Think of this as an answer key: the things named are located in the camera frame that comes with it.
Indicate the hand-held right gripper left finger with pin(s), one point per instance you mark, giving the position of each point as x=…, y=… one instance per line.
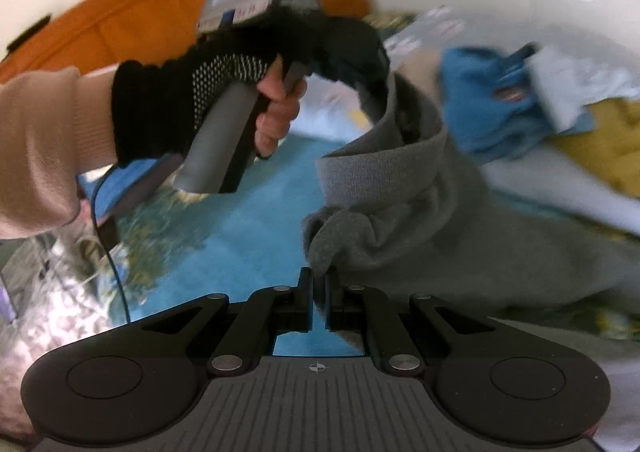
x=303, y=302

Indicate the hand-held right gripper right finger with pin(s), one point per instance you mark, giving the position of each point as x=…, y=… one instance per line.
x=334, y=302

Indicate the grey pants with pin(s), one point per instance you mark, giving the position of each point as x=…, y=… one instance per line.
x=450, y=242

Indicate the person's left forearm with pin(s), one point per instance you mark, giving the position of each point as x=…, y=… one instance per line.
x=45, y=147

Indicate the person's left hand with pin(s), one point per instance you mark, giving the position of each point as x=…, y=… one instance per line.
x=160, y=102

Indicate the teal floral bed sheet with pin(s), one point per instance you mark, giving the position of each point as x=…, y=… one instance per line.
x=240, y=242

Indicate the beige fleece garment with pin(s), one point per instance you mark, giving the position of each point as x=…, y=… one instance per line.
x=425, y=72

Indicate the orange wooden headboard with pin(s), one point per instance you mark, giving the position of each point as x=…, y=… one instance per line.
x=125, y=22

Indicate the blue fleece jacket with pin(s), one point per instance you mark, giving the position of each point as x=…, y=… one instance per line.
x=480, y=102

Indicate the grey white patterned cloth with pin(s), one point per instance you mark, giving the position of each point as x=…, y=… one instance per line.
x=50, y=312

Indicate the white shirt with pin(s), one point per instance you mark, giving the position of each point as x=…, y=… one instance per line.
x=565, y=82

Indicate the mustard yellow sweater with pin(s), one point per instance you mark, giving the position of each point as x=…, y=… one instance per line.
x=610, y=142

